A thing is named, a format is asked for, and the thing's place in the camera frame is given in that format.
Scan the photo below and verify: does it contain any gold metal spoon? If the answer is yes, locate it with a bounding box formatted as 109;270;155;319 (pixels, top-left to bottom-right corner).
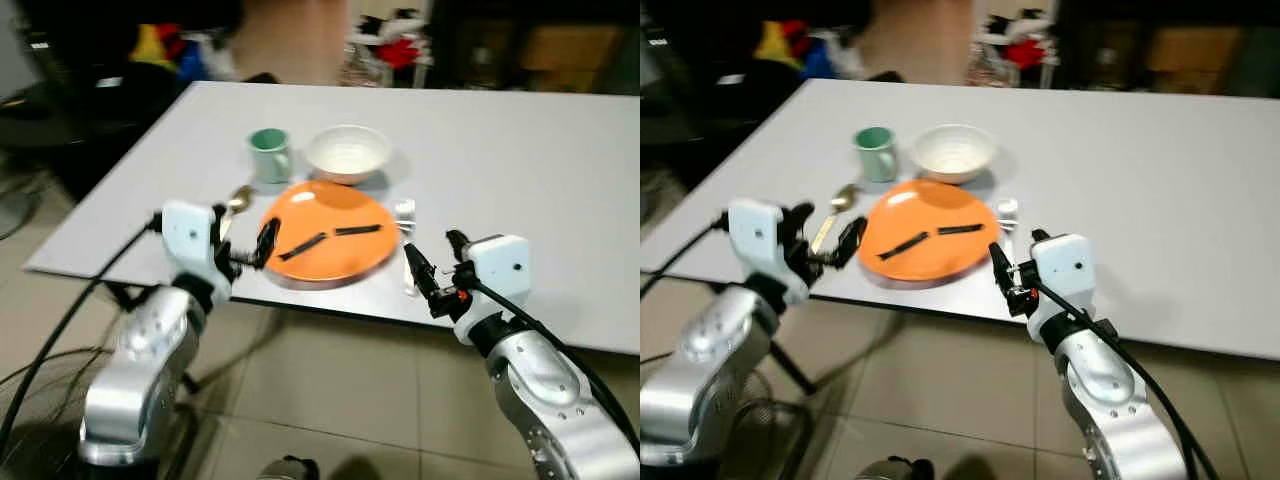
810;183;861;256
220;185;255;241

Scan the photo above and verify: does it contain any orange plate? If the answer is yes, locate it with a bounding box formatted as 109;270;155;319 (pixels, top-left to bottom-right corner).
260;180;398;284
858;178;1001;282

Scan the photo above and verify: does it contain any green ceramic mug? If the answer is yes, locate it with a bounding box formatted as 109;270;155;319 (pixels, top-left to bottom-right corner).
853;126;899;184
248;128;294;186

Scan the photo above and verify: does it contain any white ceramic bowl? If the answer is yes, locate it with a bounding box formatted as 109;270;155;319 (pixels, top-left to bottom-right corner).
910;123;998;185
304;124;392;186

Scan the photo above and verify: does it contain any black chair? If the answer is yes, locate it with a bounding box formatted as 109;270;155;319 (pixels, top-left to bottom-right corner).
640;70;813;181
0;78;196;201

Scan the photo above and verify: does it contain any yellow red blue toy pile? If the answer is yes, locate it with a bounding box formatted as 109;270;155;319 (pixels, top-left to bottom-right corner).
130;22;237;83
752;20;843;81

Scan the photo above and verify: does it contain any red white black toy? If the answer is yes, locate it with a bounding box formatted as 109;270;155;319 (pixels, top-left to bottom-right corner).
968;10;1059;89
345;10;433;89

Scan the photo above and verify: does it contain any dark shelf cabinet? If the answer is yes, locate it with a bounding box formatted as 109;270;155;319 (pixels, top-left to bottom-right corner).
430;0;641;97
1055;0;1280;99

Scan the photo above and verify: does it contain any dark robot foot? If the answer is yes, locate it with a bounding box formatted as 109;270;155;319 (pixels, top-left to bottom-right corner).
257;456;321;480
855;456;936;480

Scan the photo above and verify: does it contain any brown cardboard box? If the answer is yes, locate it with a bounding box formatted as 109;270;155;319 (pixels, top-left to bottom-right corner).
520;25;626;96
1145;25;1246;96

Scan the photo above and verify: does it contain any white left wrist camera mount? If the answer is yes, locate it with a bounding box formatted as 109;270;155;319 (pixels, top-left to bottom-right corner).
728;198;801;288
160;200;233;286

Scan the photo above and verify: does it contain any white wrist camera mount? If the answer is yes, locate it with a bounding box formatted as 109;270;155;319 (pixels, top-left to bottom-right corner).
464;235;532;323
728;198;801;288
1030;233;1099;331
160;200;233;286

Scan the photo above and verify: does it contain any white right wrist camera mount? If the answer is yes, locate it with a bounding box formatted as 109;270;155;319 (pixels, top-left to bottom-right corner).
464;235;532;323
1030;233;1099;331

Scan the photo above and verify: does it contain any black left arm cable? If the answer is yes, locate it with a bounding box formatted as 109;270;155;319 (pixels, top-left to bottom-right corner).
640;212;731;299
0;212;164;451

